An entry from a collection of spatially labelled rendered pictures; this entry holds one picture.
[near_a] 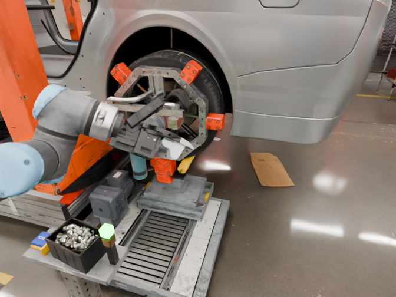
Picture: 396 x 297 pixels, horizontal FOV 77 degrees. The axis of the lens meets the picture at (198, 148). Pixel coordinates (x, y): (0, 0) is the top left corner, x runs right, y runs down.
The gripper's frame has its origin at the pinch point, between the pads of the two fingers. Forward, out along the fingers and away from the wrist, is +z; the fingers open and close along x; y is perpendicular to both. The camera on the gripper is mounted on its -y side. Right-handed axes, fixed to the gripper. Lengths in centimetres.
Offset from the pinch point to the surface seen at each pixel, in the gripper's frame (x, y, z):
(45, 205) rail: -116, 44, -46
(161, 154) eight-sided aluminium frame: -87, -7, 8
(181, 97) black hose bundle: -47, -30, 2
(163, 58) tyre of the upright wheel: -62, -52, -11
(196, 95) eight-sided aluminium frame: -54, -37, 10
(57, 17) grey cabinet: -497, -259, -221
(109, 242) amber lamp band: -41, 39, -8
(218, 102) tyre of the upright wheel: -59, -41, 24
